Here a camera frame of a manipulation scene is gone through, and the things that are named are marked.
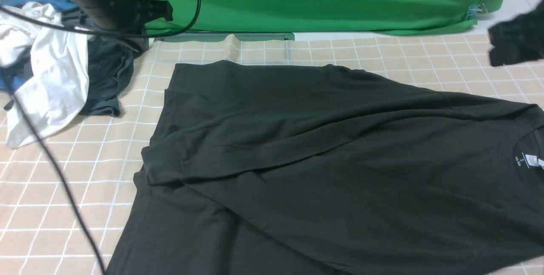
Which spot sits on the white crumpled shirt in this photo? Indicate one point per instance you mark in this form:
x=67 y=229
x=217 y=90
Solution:
x=58 y=90

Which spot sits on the dark gray long-sleeved shirt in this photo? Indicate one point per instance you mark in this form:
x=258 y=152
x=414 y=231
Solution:
x=296 y=170

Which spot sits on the black cable image-left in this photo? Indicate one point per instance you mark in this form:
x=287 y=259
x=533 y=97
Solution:
x=21 y=131

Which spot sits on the beige checkered tablecloth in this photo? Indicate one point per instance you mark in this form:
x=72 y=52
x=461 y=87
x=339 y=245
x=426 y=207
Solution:
x=100 y=154

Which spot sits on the blue crumpled garment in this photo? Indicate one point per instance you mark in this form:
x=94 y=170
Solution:
x=25 y=3

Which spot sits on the gray-green metal bar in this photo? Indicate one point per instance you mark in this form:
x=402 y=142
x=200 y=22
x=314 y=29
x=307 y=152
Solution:
x=220 y=36

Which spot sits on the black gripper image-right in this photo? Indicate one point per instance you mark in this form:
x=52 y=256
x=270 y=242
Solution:
x=518 y=40

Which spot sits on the dark gray crumpled garment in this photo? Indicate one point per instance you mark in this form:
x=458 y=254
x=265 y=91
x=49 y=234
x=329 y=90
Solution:
x=110 y=69

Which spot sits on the metal binder clip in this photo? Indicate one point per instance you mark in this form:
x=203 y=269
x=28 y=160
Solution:
x=474 y=11

